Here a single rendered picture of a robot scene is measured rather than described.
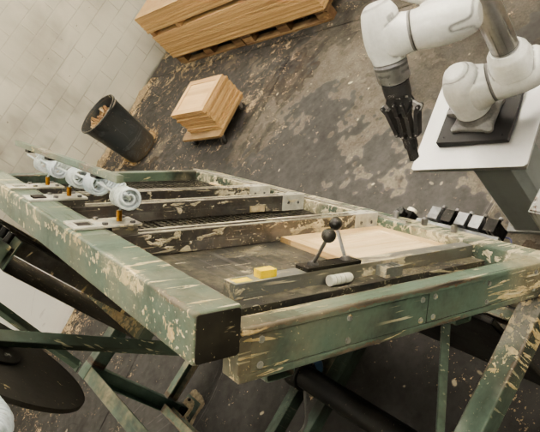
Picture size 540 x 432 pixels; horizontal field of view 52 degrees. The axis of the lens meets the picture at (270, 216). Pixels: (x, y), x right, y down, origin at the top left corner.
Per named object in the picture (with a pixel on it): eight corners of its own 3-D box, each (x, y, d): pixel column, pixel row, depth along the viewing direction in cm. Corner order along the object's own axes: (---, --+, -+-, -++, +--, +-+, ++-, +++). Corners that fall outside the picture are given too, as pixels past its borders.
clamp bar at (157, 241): (380, 231, 219) (386, 170, 214) (75, 267, 148) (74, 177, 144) (362, 225, 227) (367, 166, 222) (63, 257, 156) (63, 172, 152)
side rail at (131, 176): (195, 189, 335) (196, 171, 333) (-5, 198, 269) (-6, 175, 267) (189, 187, 341) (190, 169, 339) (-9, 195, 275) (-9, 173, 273)
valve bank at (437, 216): (533, 241, 211) (510, 207, 196) (517, 273, 208) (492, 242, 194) (425, 216, 250) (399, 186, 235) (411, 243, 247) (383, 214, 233)
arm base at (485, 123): (457, 100, 246) (452, 92, 243) (507, 98, 230) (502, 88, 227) (442, 133, 241) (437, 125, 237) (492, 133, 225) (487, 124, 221)
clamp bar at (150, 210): (306, 210, 254) (309, 157, 249) (30, 231, 183) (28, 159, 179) (292, 206, 262) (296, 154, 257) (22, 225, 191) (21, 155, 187)
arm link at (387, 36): (366, 71, 147) (416, 59, 141) (350, 13, 140) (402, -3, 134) (375, 59, 155) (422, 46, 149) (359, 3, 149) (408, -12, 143)
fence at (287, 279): (471, 256, 188) (473, 244, 187) (234, 301, 131) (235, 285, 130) (459, 253, 191) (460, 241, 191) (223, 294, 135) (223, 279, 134)
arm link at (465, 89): (453, 99, 239) (433, 64, 226) (496, 84, 229) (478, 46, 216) (454, 128, 230) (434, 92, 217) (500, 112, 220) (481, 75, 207)
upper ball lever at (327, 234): (320, 272, 148) (341, 234, 141) (309, 273, 146) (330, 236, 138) (312, 261, 150) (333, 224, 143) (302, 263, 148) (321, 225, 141)
